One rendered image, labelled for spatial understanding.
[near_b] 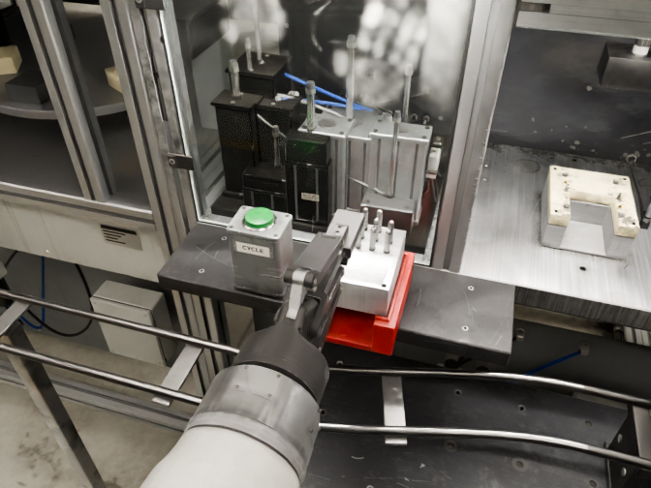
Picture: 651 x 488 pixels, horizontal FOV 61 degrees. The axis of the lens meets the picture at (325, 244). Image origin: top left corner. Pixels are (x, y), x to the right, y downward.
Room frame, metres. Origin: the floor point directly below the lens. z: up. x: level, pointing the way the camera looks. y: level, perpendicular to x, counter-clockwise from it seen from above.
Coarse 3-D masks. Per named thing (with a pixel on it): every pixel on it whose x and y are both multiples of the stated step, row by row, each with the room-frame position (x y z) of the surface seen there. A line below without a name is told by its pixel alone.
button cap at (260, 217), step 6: (252, 210) 0.63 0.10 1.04; (258, 210) 0.63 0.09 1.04; (264, 210) 0.63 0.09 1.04; (246, 216) 0.62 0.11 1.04; (252, 216) 0.62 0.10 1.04; (258, 216) 0.62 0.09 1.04; (264, 216) 0.62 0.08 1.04; (270, 216) 0.62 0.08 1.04; (246, 222) 0.61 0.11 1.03; (252, 222) 0.60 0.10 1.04; (258, 222) 0.60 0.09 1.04; (264, 222) 0.60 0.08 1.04; (270, 222) 0.61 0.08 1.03; (258, 228) 0.60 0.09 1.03
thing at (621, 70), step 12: (612, 48) 0.80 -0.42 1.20; (624, 48) 0.80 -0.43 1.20; (636, 48) 0.78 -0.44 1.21; (648, 48) 0.78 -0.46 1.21; (600, 60) 0.82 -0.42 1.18; (612, 60) 0.76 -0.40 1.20; (624, 60) 0.76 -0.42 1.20; (636, 60) 0.76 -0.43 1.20; (648, 60) 0.75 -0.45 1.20; (600, 72) 0.80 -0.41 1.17; (612, 72) 0.76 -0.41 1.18; (624, 72) 0.76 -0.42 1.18; (636, 72) 0.75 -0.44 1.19; (648, 72) 0.75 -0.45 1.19; (600, 84) 0.77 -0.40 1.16; (612, 84) 0.76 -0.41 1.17; (624, 84) 0.76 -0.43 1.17; (636, 84) 0.75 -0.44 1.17; (648, 84) 0.75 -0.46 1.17
